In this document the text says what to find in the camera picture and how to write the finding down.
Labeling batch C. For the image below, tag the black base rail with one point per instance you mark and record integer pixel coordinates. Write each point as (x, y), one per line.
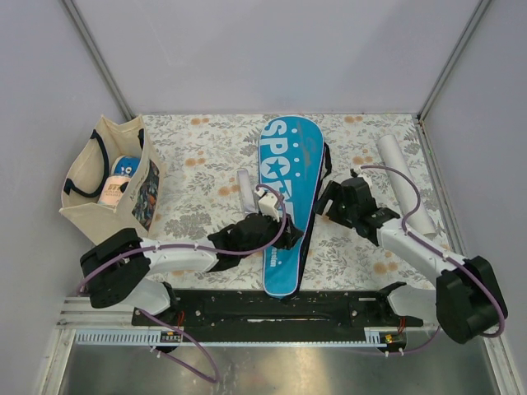
(312, 311)

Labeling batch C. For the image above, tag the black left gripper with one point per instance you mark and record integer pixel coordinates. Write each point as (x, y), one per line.
(291, 234)

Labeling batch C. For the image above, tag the blue badminton racket cover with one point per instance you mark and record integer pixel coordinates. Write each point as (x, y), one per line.
(293, 160)

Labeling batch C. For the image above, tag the cream canvas tote bag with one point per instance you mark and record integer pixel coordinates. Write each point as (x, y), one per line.
(89, 171)

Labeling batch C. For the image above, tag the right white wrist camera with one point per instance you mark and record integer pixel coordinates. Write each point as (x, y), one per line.
(359, 173)

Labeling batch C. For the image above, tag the white slotted cable duct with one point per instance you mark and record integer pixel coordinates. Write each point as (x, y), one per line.
(353, 337)

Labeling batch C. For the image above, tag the clear plastic grip box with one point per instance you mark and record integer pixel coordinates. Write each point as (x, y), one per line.
(246, 193)

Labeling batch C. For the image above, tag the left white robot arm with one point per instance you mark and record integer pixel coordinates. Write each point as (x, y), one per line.
(116, 271)

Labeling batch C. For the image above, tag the floral tablecloth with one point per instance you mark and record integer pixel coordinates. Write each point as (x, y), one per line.
(200, 192)

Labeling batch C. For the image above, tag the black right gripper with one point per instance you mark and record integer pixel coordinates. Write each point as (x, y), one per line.
(334, 192)

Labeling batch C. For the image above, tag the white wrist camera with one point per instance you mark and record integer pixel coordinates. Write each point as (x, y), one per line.
(267, 203)
(359, 173)

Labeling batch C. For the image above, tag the white shuttlecock tube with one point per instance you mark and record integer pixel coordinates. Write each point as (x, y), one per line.
(392, 156)

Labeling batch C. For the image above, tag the blue can in bag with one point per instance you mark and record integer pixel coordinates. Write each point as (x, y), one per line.
(125, 166)

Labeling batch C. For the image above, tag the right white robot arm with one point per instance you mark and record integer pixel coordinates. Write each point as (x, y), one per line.
(466, 300)

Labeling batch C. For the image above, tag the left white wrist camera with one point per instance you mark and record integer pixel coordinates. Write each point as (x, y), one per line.
(267, 203)

